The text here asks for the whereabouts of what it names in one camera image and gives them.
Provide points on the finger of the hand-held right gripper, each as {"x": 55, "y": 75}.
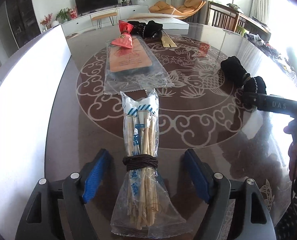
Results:
{"x": 250, "y": 98}

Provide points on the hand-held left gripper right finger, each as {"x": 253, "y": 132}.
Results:
{"x": 197, "y": 177}

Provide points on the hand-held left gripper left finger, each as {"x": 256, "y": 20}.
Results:
{"x": 96, "y": 177}

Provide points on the black velvet beaded pouch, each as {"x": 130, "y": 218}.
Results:
{"x": 151, "y": 30}
{"x": 233, "y": 67}

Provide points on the chopsticks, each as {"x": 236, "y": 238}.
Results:
{"x": 141, "y": 140}

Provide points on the white cardboard box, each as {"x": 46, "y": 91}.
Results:
{"x": 26, "y": 92}

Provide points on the pile of assorted clutter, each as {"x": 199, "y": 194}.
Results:
{"x": 268, "y": 47}

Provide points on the red envelope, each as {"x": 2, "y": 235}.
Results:
{"x": 205, "y": 48}

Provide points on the wooden side table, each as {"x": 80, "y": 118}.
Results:
{"x": 253, "y": 22}

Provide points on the dark wooden chair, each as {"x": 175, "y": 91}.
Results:
{"x": 223, "y": 17}

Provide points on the gold metal bookmark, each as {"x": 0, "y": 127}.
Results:
{"x": 168, "y": 41}

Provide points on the white flat board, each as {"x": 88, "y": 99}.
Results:
{"x": 173, "y": 21}

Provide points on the orange lounge chair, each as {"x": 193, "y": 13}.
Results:
{"x": 178, "y": 8}

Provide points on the wooden board in plastic packet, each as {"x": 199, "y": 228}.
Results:
{"x": 128, "y": 60}

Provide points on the red satin pouch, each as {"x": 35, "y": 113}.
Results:
{"x": 123, "y": 41}

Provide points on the white TV cabinet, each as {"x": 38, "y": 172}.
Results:
{"x": 81, "y": 23}

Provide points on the small potted green plant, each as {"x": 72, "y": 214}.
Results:
{"x": 123, "y": 0}

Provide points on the wooden stool with hairpin legs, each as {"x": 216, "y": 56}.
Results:
{"x": 103, "y": 15}

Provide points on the red flowers in white vase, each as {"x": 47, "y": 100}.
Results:
{"x": 46, "y": 21}

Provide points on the red gift box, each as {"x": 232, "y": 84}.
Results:
{"x": 73, "y": 13}

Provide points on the leafy potted plant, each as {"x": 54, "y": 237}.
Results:
{"x": 63, "y": 15}

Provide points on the dark display cabinet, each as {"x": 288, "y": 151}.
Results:
{"x": 21, "y": 17}

